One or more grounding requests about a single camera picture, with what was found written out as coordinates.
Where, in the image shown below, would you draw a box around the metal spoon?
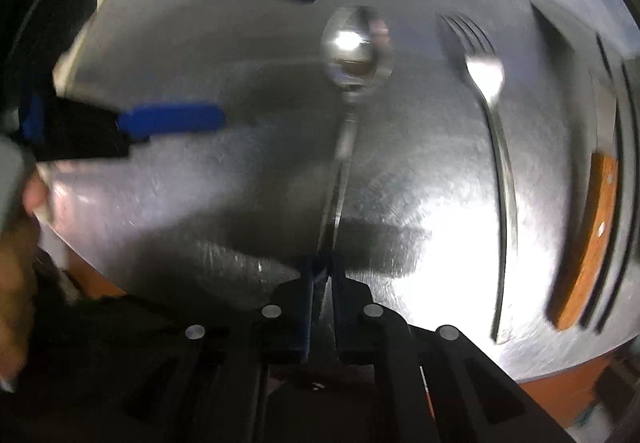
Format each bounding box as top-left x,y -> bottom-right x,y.
316,6 -> 396,260

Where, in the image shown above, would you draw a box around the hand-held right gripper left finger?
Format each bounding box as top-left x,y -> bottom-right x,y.
120,257 -> 327,443

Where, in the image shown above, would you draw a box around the person's left hand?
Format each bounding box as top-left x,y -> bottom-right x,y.
0,172 -> 51,395

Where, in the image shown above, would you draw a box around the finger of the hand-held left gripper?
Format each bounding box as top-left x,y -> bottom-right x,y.
116,101 -> 227,143

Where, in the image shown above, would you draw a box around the wooden handled knife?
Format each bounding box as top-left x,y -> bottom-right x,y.
530,0 -> 622,331

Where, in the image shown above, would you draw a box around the metal fork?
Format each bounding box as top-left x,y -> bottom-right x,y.
437,13 -> 521,345

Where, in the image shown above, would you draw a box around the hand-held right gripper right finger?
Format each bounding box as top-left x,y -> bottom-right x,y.
327,257 -> 576,443

